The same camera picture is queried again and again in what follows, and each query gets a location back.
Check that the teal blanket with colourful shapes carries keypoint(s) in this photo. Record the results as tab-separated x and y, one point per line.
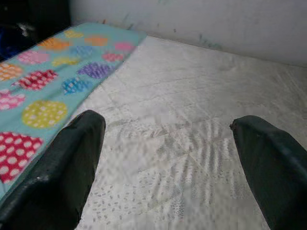
48	72

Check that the white quilted mattress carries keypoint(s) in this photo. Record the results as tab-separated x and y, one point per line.
192	95

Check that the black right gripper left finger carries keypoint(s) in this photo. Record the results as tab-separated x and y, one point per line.
55	177

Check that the blue bag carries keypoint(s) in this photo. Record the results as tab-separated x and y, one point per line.
6	40

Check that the black bag with white print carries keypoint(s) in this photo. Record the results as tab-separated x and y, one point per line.
24	33

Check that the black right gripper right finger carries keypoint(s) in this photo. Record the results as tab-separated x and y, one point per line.
278	172

